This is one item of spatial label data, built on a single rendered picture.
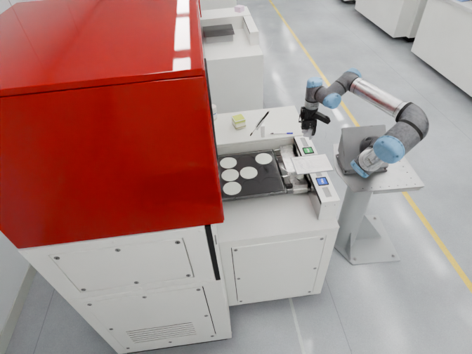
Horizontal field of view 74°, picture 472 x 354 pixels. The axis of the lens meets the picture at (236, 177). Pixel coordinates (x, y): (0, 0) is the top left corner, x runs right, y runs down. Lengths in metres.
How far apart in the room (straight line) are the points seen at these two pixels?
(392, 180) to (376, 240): 0.83
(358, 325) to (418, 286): 0.55
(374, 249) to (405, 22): 4.34
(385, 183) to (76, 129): 1.62
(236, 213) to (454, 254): 1.81
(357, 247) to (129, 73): 2.21
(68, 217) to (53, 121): 0.38
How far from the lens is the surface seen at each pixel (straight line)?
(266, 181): 1.76
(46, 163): 1.02
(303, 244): 1.74
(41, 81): 0.89
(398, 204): 3.08
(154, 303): 1.66
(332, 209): 1.66
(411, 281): 2.65
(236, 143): 1.93
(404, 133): 1.38
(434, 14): 5.41
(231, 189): 1.72
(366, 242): 2.70
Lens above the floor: 2.14
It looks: 44 degrees down
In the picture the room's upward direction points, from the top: 4 degrees counter-clockwise
